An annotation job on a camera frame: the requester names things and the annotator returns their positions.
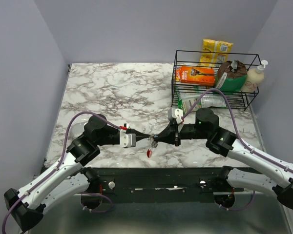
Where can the clear plastic wrapper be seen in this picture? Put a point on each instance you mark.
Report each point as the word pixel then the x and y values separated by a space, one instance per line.
pixel 77 128

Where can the black mounting base rail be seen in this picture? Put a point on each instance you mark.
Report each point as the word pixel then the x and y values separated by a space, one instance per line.
pixel 146 185

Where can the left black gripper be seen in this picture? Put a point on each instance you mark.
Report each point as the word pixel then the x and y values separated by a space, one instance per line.
pixel 140 136

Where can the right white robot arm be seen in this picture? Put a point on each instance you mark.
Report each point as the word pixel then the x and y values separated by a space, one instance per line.
pixel 274 176

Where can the cream lotion pump bottle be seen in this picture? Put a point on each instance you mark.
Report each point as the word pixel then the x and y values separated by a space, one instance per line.
pixel 254 77

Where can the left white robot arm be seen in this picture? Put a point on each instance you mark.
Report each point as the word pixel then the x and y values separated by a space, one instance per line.
pixel 68 175

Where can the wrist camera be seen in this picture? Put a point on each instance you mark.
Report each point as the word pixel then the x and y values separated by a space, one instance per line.
pixel 127 140
pixel 176 114

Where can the orange razor box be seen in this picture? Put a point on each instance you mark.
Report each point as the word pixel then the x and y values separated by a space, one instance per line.
pixel 195 75

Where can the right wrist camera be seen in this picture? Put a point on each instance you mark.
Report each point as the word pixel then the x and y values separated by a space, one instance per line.
pixel 176 114

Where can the yellow snack packet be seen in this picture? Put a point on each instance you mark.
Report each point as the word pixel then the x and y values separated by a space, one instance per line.
pixel 214 52

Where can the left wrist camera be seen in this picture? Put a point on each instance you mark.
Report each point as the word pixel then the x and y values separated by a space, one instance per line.
pixel 127 140

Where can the brown green bag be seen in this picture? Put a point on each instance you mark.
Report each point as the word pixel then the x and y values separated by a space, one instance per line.
pixel 231 76

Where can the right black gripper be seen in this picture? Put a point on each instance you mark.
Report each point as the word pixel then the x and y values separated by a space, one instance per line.
pixel 168 133

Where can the green white flat pouch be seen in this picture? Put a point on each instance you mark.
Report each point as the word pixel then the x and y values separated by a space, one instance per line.
pixel 187 100

